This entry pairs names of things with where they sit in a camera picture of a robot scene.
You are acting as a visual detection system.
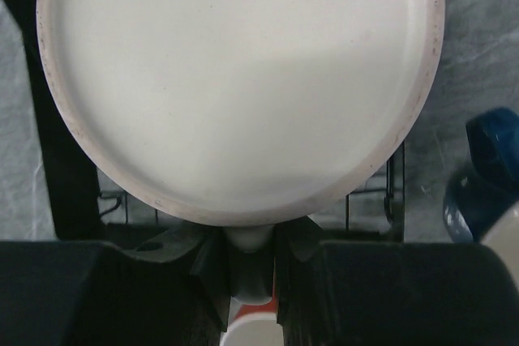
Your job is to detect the cream mug green interior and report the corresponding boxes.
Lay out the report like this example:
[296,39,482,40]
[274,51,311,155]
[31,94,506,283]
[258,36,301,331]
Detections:
[36,0,445,304]

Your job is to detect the dark blue mug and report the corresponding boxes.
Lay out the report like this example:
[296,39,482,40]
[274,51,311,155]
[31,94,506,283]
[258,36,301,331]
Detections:
[443,107,518,243]

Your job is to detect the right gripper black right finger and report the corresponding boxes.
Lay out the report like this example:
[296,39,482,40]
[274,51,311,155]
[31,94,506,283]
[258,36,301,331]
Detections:
[275,218,518,345]

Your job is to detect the black wire dish rack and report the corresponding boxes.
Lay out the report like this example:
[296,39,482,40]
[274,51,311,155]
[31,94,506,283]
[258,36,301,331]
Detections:
[0,0,406,244]

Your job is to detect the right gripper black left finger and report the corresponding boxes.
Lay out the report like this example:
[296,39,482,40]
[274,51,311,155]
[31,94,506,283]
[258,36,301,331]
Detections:
[1,229,230,345]

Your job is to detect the orange mug white interior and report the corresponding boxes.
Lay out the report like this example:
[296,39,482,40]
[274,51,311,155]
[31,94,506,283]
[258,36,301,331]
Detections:
[220,286,284,346]

